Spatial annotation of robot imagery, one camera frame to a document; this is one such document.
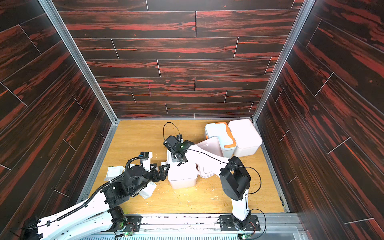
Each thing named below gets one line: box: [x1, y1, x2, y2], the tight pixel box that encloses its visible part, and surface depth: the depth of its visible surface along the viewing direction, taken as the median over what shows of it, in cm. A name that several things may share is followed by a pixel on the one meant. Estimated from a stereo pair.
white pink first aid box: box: [228, 118, 263, 158], surface depth 97 cm
